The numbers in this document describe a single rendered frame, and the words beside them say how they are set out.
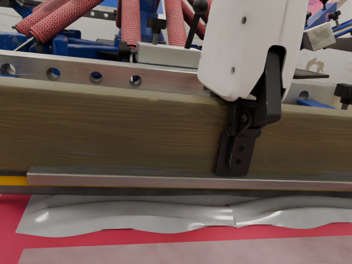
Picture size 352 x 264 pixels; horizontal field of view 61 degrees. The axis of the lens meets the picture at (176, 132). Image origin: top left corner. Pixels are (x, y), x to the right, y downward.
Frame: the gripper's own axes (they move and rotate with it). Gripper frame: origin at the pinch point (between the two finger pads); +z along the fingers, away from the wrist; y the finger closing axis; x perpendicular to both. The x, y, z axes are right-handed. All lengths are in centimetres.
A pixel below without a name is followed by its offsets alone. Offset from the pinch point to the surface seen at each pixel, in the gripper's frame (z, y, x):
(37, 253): 6.0, 6.7, -15.6
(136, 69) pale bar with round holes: -2.3, -27.8, -6.5
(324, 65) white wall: 5, -241, 200
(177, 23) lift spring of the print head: -11, -58, 6
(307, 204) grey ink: 5.4, 1.6, 9.6
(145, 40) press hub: -5, -82, 1
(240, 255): 5.9, 7.9, -0.7
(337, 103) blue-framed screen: 35, -204, 195
